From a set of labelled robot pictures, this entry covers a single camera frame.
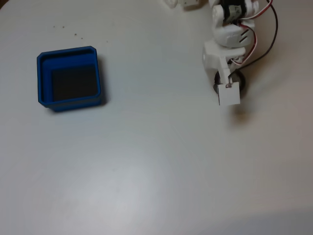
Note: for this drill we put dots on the black tape roll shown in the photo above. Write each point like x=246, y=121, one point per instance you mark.
x=242, y=82

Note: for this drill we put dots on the blue plastic box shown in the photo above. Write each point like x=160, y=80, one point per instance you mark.
x=43, y=80

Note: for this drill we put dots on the white cube camera box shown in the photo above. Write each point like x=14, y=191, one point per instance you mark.
x=228, y=95

